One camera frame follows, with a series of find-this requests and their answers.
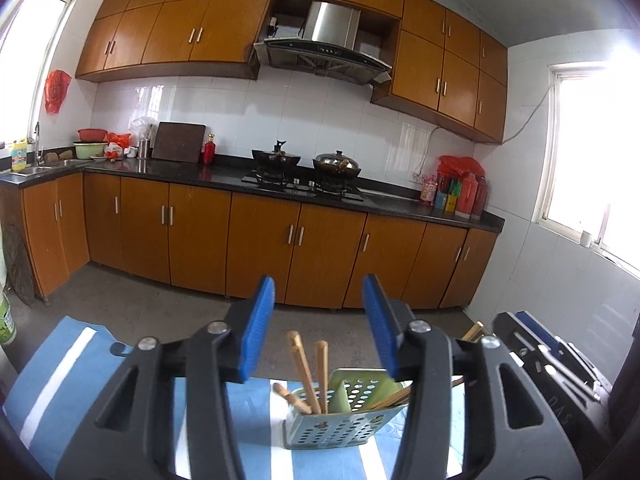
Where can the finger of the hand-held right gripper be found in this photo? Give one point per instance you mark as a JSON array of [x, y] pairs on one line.
[[535, 325], [555, 372]]

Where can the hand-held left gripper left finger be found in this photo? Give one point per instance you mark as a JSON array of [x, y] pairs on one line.
[[257, 330]]

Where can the dark cutting board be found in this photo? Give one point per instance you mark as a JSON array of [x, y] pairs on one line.
[[178, 142]]

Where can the hanging red plastic bag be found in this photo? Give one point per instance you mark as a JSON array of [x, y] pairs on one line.
[[57, 90]]

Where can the white cup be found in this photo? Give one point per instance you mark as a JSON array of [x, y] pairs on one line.
[[585, 238]]

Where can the white plastic bag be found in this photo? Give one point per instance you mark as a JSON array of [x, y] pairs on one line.
[[142, 127]]

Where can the dark round board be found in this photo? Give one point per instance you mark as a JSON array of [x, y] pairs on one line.
[[20, 265]]

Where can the red bottles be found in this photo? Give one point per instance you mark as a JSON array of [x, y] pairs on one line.
[[472, 195]]

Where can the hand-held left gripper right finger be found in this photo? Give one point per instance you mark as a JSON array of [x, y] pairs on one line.
[[380, 325]]

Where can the steel sink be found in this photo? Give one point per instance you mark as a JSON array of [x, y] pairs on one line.
[[47, 167]]

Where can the window beside sink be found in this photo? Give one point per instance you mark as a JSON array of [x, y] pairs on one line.
[[35, 60]]

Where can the black countertop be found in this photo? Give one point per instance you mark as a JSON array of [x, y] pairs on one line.
[[200, 172]]

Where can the red plastic bag on bottles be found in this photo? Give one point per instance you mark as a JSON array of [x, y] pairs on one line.
[[460, 164]]

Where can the green basin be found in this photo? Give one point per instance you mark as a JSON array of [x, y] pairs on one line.
[[90, 151]]

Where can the red basin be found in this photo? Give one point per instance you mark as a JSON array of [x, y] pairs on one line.
[[92, 135]]

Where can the wooden lower cabinets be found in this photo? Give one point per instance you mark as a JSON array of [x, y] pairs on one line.
[[200, 240]]

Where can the window with white cup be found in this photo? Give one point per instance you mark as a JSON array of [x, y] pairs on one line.
[[600, 160]]

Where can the wooden cabinets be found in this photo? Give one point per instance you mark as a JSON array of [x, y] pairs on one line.
[[175, 25], [200, 240]]

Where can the steel range hood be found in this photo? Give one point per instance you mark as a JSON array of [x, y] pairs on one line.
[[330, 40]]

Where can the wooden upper cabinets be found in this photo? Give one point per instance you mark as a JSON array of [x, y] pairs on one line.
[[175, 25]]

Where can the green container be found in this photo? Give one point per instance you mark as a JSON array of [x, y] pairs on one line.
[[6, 320]]

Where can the dish soap bottle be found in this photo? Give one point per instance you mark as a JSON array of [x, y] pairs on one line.
[[19, 156]]

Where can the small red plastic bag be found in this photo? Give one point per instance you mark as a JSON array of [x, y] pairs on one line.
[[119, 139]]

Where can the green perforated chopstick holder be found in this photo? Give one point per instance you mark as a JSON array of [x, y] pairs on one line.
[[340, 425]]

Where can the blue white striped cloth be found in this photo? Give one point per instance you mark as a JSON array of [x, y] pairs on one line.
[[60, 360]]

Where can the colourful condiment boxes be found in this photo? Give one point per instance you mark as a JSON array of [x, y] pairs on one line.
[[447, 197]]

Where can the black wok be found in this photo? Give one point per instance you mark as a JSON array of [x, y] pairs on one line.
[[275, 156]]

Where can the small red bottle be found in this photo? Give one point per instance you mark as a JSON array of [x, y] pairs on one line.
[[209, 151]]

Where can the gas stove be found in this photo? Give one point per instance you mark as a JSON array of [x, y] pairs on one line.
[[300, 187]]

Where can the pink packet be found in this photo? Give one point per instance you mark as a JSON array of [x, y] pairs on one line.
[[428, 191]]

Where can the wok with lid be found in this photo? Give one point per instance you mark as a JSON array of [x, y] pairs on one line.
[[337, 164]]

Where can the sink faucet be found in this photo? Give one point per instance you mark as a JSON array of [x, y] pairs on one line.
[[37, 142]]

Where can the bamboo chopstick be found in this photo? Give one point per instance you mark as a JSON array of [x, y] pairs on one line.
[[322, 375], [305, 375], [287, 396], [390, 400], [457, 382], [472, 331]]

